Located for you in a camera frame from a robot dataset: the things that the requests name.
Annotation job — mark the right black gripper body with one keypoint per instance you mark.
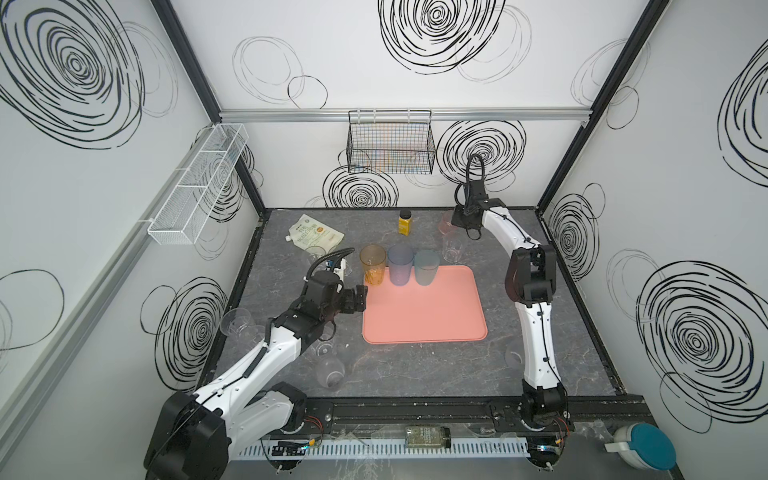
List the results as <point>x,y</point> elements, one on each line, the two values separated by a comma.
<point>464,216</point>

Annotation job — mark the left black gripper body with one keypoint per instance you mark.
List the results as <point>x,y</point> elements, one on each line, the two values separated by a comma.
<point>351,298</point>

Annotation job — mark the amber plastic cup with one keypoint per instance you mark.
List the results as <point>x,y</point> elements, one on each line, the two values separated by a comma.
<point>373,259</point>

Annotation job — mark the blue plastic cup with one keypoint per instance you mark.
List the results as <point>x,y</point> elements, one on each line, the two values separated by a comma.
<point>400,259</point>

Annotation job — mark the clear faceted glass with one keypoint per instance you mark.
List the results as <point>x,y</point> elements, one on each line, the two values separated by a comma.
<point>452,249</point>

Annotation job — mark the teal plastic cup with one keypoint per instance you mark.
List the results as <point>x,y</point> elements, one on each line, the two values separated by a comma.
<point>426,265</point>

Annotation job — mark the pink plastic tray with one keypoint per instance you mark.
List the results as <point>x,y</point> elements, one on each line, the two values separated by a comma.
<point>447,310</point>

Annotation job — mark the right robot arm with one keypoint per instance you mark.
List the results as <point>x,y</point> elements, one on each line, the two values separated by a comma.
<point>530,283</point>

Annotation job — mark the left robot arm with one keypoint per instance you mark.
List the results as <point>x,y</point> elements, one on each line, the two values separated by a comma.
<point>197,434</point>

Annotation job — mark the clear glass near pouch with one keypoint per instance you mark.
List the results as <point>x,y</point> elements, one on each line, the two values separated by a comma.
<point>315,252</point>

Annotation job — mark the small clear glass front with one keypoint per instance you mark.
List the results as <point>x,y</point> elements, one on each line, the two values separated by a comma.
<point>324,349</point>

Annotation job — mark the white sugar refill pouch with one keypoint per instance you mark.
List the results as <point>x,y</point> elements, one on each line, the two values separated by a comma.
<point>309,234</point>

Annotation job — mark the yellow spice jar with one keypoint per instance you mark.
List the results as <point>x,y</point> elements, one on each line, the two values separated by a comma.
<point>404,222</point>

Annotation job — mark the clear cup front left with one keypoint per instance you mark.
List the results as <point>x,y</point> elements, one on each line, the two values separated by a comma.
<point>330,373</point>

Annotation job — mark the clear wine glass left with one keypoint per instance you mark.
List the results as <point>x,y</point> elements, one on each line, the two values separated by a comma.
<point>240,328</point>

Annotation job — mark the green circuit board box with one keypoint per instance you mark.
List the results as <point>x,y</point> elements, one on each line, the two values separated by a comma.
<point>427,437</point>

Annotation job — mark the teal white kettle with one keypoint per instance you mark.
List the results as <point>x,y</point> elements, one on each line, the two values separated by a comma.
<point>643,446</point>

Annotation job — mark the black wire basket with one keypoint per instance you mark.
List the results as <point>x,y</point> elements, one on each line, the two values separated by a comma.
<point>391,141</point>

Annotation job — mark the clear acrylic wall shelf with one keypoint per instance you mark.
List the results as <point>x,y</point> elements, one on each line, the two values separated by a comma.
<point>189,206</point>

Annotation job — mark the white slotted cable duct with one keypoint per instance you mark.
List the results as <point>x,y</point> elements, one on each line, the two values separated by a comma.
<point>344,449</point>

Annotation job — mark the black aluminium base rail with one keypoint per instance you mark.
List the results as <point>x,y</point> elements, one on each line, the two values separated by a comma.
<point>503,412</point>

